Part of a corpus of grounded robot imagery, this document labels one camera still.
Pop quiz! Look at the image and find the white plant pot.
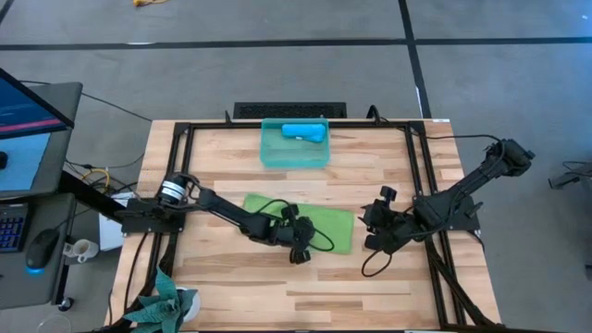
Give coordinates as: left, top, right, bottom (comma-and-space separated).
174, 286, 203, 324

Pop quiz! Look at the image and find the black cable bundle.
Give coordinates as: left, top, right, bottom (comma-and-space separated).
423, 228, 500, 328

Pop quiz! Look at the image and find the grey computer desk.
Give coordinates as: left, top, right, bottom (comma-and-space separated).
0, 81, 84, 311

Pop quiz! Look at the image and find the green microfiber towel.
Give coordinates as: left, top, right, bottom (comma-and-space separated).
240, 192, 356, 256

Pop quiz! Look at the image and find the yellow cable coil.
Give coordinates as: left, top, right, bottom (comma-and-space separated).
80, 167, 113, 195

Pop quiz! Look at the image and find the black keyboard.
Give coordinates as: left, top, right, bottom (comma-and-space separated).
0, 203, 31, 253

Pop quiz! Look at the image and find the teal translucent plastic basket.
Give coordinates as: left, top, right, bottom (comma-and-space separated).
259, 117, 332, 169

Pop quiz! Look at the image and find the artificial green plant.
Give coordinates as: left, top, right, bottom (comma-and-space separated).
121, 265, 199, 333

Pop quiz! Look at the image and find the white mug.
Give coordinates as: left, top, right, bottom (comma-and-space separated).
61, 238, 100, 265

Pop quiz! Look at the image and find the black computer mouse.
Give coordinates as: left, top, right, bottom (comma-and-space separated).
24, 228, 61, 277

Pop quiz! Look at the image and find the black floor stand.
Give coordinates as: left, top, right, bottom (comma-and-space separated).
547, 158, 592, 191

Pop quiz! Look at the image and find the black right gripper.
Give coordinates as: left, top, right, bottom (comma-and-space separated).
360, 185, 421, 255

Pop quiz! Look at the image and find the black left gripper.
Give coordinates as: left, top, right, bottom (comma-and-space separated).
269, 203, 318, 266

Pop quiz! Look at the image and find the black aluminium table frame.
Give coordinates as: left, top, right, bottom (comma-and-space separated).
104, 118, 505, 333

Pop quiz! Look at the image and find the black desk support bar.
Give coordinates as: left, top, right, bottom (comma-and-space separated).
55, 169, 130, 223

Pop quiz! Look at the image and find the blue microfiber towel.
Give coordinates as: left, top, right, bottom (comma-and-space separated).
280, 122, 327, 144

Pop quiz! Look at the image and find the white box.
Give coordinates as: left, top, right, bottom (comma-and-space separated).
97, 191, 136, 253

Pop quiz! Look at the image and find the black floor vent grille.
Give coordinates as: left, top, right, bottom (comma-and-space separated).
232, 101, 349, 120

